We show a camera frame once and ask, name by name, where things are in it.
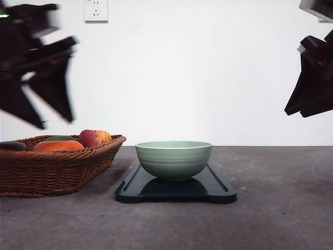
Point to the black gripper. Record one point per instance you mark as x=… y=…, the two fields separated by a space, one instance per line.
x=21 y=52
x=314 y=92

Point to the light green ceramic bowl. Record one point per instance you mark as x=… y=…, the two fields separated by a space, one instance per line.
x=174 y=160

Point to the brown wicker basket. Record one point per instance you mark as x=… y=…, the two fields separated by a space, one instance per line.
x=58 y=167

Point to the green avocado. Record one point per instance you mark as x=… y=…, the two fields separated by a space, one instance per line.
x=60 y=138

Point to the orange fruit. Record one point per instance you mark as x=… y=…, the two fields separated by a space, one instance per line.
x=50 y=146

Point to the dark red apple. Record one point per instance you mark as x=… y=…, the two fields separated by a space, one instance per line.
x=13 y=146

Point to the red yellow apple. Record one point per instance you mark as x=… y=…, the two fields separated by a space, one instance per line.
x=94 y=137

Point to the dark blue rectangular tray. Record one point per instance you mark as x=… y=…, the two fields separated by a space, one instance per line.
x=138 y=186

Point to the white wall socket right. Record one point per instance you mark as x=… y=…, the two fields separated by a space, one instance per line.
x=326 y=20

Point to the white wall socket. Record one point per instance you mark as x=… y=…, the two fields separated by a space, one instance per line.
x=95 y=11
x=326 y=20

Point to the white wall socket left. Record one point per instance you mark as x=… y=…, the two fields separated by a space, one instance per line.
x=95 y=11

